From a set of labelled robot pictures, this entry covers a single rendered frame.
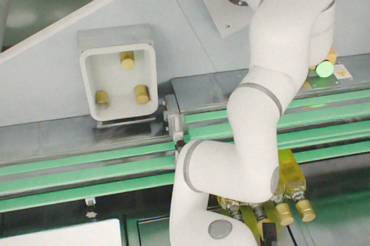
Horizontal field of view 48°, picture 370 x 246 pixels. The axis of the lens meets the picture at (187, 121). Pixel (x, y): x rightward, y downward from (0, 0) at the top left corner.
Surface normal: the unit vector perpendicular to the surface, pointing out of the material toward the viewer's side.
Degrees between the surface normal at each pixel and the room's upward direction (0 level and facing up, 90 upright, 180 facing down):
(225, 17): 3
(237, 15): 3
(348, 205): 90
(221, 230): 101
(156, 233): 90
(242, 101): 96
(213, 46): 0
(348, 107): 90
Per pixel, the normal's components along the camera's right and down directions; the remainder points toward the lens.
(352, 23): 0.21, 0.70
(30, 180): 0.01, -0.70
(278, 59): -0.15, 0.74
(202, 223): -0.40, -0.73
